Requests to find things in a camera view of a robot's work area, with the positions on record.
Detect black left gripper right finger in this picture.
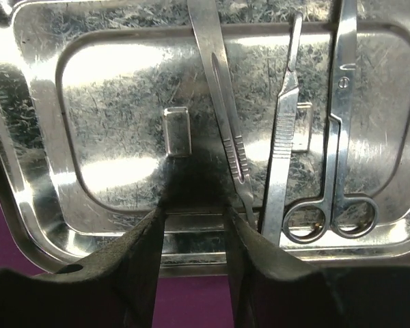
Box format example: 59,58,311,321
223,206,410,327

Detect purple cloth wrap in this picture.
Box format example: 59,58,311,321
0,207,234,327

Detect stainless steel instrument tray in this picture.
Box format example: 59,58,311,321
0,1,410,275

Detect steel scalpel handle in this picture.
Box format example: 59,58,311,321
187,1,257,229
260,12,303,246

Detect small steel magnet block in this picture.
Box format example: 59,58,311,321
163,107,192,157

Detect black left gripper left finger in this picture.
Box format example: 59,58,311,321
0,208,166,327

